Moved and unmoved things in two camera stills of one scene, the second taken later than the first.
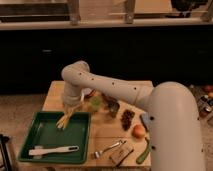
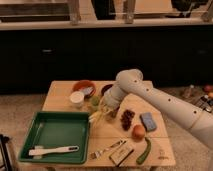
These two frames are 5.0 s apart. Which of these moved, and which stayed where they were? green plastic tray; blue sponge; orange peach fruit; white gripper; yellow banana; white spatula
Moved: white gripper; yellow banana
Stayed: blue sponge; green plastic tray; white spatula; orange peach fruit
